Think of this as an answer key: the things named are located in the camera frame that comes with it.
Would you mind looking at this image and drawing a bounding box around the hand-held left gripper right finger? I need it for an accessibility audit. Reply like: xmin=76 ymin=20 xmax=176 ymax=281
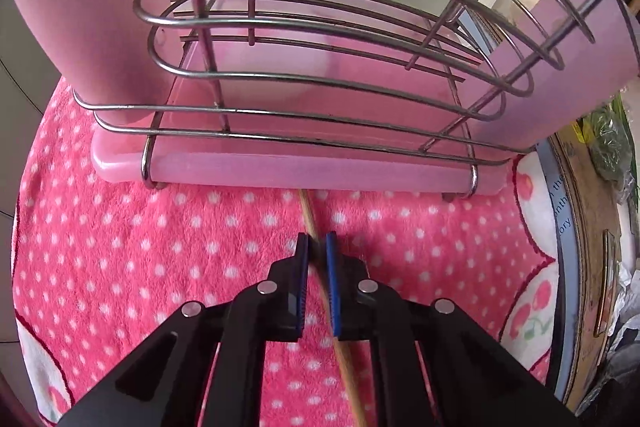
xmin=325 ymin=231 xmax=581 ymax=427

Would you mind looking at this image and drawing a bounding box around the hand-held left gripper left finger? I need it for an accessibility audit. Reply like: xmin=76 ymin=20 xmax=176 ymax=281
xmin=60 ymin=232 xmax=312 ymax=427

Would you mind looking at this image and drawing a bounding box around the light wooden chopstick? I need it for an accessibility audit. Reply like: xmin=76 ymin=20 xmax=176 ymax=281
xmin=298 ymin=189 xmax=370 ymax=427

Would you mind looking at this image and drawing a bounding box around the metal wire utensil rack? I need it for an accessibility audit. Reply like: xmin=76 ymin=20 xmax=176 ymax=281
xmin=72 ymin=0 xmax=626 ymax=202

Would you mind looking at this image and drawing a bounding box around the pink dish rack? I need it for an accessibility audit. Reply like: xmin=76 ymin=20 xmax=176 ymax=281
xmin=5 ymin=0 xmax=640 ymax=200

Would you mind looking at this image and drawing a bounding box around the pink polka dot blanket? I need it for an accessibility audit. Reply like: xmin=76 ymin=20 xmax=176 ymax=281
xmin=10 ymin=77 xmax=558 ymax=427

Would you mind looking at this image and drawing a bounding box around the brown cardboard box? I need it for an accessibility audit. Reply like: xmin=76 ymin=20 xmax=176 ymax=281
xmin=547 ymin=127 xmax=631 ymax=413

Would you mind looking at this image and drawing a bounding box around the white plastic bag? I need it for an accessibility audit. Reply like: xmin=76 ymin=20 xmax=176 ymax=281
xmin=612 ymin=252 xmax=640 ymax=358

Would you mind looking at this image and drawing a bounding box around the bag of green vegetables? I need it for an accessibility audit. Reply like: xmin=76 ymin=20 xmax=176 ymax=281
xmin=575 ymin=97 xmax=638 ymax=202

